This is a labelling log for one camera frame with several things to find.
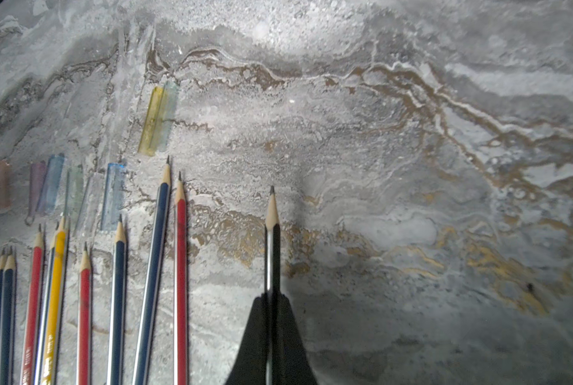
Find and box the clear green pencil cap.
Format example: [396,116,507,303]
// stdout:
[64,165,84,221]

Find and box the dark pencil yellow cap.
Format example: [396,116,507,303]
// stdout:
[132,157,171,384]

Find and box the dark blue pencil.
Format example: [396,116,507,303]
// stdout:
[33,234,56,385]

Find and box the red pencil pink cap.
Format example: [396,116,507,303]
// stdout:
[20,226,44,385]

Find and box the clear orange pencil cap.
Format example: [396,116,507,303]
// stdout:
[0,160,11,210]

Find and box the blue pencil blue cap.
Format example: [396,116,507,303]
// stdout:
[106,217,127,385]

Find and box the clear magenta pencil cap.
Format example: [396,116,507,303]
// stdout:
[24,160,47,226]

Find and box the black pencil purple cap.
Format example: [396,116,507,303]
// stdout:
[265,185,281,384]

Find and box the clear yellow cap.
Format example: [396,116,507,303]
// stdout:
[137,87,164,157]

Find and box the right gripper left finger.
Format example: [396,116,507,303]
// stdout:
[225,295,268,385]

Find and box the red pencil pair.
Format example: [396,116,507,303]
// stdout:
[174,174,189,384]

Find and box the clear light blue cap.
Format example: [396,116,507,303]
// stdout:
[36,153,66,216]

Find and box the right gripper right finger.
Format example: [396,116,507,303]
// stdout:
[273,294,318,384]

